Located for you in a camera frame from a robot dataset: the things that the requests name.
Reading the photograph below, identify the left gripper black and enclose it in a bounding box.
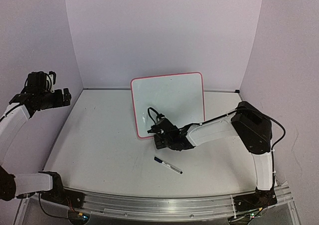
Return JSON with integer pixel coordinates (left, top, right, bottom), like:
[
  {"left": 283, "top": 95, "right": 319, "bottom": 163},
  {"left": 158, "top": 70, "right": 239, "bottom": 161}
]
[{"left": 39, "top": 87, "right": 71, "bottom": 109}]

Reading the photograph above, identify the whiteboard marker white blue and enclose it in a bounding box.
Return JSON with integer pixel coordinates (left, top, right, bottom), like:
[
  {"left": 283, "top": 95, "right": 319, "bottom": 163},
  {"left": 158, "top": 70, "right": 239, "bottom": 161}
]
[{"left": 154, "top": 156, "right": 183, "bottom": 174}]

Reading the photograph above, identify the pink framed whiteboard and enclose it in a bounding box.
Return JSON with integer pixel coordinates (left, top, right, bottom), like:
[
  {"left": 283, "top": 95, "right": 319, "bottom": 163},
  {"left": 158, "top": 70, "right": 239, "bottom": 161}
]
[{"left": 131, "top": 72, "right": 205, "bottom": 139}]

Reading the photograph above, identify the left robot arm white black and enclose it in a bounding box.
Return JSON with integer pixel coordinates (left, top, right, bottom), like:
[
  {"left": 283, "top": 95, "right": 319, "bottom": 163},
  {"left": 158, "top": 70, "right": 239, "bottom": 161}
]
[{"left": 0, "top": 71, "right": 85, "bottom": 209}]

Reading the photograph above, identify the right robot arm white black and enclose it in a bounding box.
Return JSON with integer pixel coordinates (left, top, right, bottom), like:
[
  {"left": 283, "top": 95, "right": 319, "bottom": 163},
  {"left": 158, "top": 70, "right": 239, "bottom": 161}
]
[{"left": 148, "top": 101, "right": 284, "bottom": 212}]

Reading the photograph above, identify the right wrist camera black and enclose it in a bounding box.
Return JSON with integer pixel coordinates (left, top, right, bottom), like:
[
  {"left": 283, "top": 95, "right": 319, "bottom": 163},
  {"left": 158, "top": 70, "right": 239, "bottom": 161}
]
[{"left": 147, "top": 107, "right": 179, "bottom": 134}]

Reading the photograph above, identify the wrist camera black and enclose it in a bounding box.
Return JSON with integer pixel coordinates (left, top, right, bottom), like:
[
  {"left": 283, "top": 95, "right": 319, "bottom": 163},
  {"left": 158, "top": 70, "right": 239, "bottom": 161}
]
[
  {"left": 24, "top": 71, "right": 56, "bottom": 94},
  {"left": 147, "top": 107, "right": 179, "bottom": 134}
]

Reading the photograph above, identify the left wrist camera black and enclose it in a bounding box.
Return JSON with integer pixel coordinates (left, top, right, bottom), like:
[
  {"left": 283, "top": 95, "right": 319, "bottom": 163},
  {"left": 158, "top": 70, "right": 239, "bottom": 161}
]
[{"left": 24, "top": 71, "right": 56, "bottom": 94}]

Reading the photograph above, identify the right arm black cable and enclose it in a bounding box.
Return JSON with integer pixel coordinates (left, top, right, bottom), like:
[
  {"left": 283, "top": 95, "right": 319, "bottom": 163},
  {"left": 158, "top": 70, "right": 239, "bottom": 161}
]
[{"left": 194, "top": 105, "right": 287, "bottom": 151}]

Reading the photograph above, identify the aluminium front rail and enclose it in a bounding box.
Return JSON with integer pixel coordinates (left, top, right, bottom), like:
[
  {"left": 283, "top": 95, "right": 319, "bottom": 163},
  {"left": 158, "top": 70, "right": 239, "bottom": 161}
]
[{"left": 42, "top": 184, "right": 301, "bottom": 225}]

